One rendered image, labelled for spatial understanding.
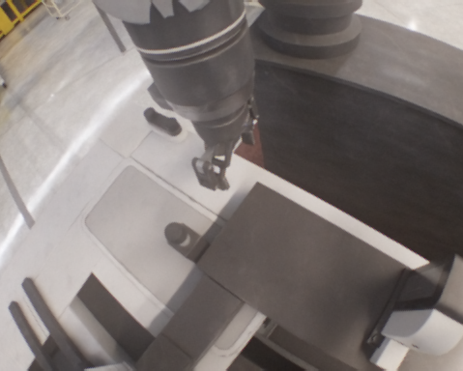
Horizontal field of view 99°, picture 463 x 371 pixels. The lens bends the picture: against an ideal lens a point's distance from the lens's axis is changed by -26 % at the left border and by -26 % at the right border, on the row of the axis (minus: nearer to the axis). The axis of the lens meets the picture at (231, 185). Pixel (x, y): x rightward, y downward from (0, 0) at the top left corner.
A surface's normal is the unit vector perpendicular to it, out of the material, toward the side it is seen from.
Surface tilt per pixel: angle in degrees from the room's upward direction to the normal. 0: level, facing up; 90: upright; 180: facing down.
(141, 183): 0
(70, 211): 0
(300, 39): 23
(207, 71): 90
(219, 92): 90
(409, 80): 0
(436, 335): 39
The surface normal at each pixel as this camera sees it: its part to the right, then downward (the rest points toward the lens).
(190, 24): 0.26, 0.84
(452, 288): -0.18, -0.44
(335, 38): -0.04, -0.09
